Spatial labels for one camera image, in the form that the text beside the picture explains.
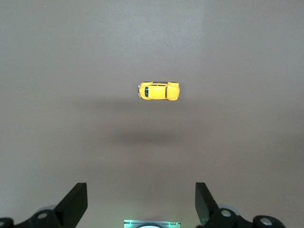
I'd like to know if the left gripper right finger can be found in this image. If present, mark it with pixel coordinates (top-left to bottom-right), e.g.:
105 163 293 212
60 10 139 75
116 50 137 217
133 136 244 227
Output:
195 182 285 228

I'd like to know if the yellow toy beetle car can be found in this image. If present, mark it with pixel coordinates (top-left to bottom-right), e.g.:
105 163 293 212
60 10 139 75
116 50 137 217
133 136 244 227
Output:
137 81 181 102

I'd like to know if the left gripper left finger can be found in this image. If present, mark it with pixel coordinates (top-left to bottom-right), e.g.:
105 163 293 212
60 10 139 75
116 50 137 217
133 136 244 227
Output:
0 182 88 228

